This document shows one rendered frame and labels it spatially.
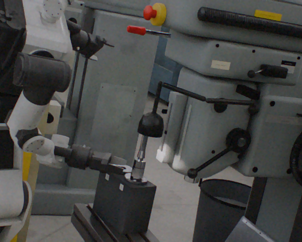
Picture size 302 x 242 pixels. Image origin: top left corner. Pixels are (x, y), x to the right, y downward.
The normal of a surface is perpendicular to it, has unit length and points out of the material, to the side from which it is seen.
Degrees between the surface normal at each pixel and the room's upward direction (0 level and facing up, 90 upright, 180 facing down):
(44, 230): 0
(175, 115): 90
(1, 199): 73
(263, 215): 90
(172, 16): 90
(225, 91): 90
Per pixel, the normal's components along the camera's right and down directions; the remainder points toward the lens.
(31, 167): 0.43, 0.30
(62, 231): 0.20, -0.95
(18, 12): 0.50, -0.61
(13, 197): 0.62, -0.16
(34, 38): 0.53, 0.06
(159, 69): -0.88, -0.07
